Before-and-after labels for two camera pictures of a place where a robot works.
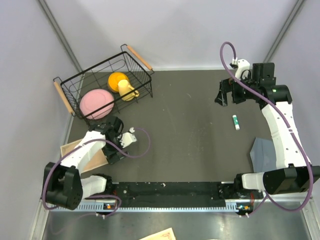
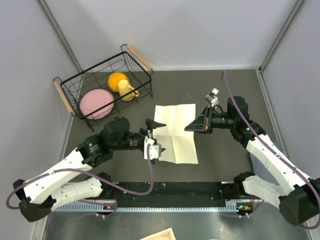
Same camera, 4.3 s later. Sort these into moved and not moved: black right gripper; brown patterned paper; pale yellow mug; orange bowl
Moved: black right gripper
Not moved: pale yellow mug; orange bowl; brown patterned paper
